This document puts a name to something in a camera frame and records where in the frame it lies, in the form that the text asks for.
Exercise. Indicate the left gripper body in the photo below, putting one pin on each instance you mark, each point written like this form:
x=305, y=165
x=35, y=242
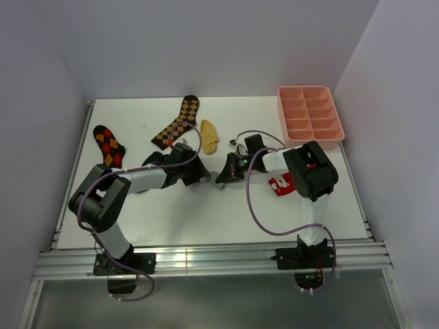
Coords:
x=188, y=173

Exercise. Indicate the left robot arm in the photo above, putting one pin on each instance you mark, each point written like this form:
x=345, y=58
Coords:
x=99, y=199

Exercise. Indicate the brown tan argyle sock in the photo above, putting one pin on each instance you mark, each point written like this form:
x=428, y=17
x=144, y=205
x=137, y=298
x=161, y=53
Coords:
x=181, y=124

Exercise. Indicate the red santa sock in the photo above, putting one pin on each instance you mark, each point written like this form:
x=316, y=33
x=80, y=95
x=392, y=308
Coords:
x=282, y=184

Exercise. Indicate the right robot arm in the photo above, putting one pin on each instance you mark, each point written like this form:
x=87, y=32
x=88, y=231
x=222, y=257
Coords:
x=313, y=176

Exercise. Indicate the yellow ankle sock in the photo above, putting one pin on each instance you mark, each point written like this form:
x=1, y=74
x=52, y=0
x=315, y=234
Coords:
x=209, y=137

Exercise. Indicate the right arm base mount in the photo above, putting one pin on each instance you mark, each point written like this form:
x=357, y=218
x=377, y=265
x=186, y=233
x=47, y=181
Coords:
x=307, y=263

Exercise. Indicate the red orange argyle sock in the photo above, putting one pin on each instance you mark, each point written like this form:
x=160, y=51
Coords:
x=112, y=151

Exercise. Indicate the dark navy ankle sock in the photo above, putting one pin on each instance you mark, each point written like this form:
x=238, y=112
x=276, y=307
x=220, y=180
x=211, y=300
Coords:
x=156, y=158

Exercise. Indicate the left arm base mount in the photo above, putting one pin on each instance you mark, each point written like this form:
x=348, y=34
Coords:
x=123, y=275

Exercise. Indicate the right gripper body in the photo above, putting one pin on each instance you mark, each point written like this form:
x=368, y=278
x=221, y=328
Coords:
x=243, y=166

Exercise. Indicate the aluminium frame rail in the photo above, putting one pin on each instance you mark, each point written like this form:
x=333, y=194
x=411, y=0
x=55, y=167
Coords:
x=217, y=260

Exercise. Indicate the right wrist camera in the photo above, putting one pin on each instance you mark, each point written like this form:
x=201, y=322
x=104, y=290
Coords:
x=236, y=145

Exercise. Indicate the pink compartment tray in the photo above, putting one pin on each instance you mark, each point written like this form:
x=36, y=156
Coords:
x=308, y=113

